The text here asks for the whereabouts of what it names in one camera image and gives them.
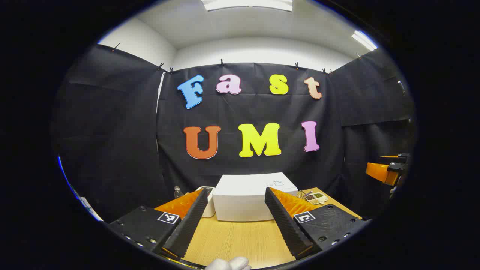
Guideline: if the white microwave oven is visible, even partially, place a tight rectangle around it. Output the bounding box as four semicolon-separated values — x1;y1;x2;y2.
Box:
213;172;299;222

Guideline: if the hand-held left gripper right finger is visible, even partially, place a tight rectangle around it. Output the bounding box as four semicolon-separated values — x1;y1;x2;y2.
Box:
264;187;372;260

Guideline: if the white divided tray of grains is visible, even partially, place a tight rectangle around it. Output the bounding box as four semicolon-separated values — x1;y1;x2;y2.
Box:
306;192;329;205

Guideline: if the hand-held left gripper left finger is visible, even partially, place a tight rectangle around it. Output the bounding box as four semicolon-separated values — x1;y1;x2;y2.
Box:
109;187;209;259

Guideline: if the ceiling light panel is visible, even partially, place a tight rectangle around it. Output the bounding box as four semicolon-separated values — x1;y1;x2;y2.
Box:
201;0;293;12
352;31;378;51

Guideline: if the white toaster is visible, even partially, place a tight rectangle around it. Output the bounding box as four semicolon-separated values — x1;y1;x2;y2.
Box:
195;186;216;218

